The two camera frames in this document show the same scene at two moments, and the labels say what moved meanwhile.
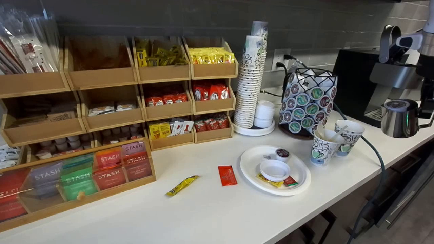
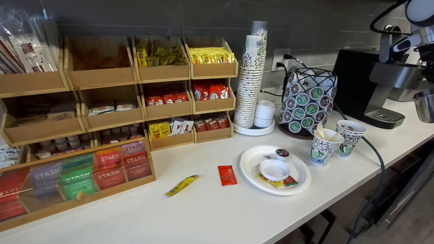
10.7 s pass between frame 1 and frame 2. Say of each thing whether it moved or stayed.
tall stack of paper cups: stayed
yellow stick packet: stayed
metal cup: moved
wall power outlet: stayed
